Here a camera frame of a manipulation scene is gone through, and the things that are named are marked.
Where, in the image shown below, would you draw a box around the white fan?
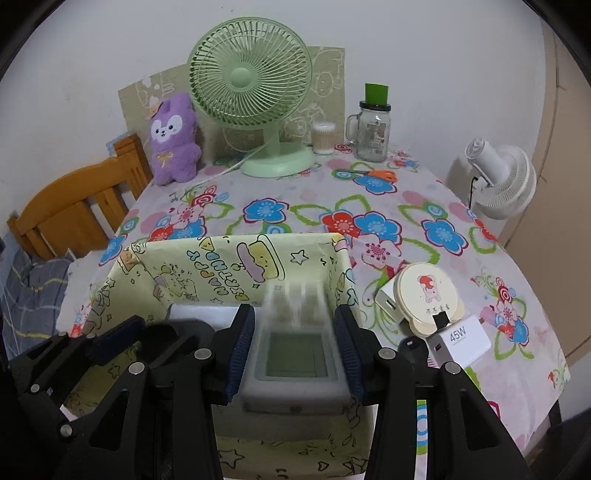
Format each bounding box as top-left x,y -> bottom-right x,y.
450,137 -> 537,221

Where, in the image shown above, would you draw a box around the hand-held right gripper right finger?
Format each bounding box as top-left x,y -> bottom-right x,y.
335,305 -> 527,480

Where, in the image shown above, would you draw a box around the blue plaid bedding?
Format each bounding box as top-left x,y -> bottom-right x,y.
0,256 -> 75,365

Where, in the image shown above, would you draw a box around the white fan power cable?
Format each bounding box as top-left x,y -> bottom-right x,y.
175,138 -> 271,190

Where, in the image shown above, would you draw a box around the orange handled scissors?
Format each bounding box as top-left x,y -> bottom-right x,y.
336,168 -> 398,182

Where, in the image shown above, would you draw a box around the green desk fan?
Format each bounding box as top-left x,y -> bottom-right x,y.
187,17 -> 317,178

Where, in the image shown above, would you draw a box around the purple plush toy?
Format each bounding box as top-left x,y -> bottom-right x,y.
145,91 -> 204,186

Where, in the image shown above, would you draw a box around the beige cartoon print board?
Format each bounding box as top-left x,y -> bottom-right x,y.
117,45 -> 347,162

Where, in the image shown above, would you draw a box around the cream round bunny-print mirror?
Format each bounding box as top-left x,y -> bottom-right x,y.
398,262 -> 467,337

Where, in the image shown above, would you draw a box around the clear cotton swab jar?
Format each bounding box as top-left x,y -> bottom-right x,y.
310,121 -> 337,156

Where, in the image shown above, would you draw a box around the glass mug jar green lid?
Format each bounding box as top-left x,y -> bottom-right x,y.
345,83 -> 392,162

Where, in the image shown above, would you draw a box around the white flat item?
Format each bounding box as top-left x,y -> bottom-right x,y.
167,304 -> 243,330

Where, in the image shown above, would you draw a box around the small white plug adapter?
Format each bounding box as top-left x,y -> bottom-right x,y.
373,272 -> 411,326

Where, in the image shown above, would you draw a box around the yellow cartoon fabric storage box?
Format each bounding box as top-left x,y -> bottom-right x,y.
62,233 -> 377,480

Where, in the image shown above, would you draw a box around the wooden bed headboard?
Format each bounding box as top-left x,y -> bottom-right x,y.
7,134 -> 155,261

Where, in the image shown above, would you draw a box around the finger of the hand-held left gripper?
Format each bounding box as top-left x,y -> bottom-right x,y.
143,320 -> 218,365
9,316 -> 146,444

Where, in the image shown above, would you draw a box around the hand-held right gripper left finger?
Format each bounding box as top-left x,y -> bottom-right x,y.
60,305 -> 256,480

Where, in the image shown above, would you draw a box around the white square charger block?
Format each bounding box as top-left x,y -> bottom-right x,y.
425,314 -> 491,367

